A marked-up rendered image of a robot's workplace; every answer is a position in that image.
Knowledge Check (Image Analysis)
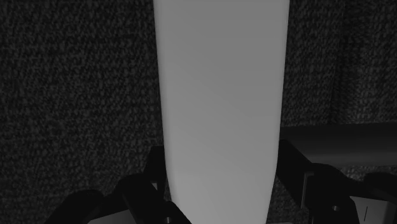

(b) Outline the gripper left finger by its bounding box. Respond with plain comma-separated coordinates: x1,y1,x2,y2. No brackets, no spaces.
43,144,192,224

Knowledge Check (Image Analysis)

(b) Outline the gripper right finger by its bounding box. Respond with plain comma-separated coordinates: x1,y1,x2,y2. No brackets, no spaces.
274,139,397,224

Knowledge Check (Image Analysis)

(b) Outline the tall white tapered vase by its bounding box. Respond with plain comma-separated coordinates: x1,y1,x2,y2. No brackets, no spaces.
152,0,291,224

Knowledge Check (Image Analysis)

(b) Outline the dark textured fabric sofa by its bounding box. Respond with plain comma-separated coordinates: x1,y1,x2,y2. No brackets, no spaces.
0,0,397,224

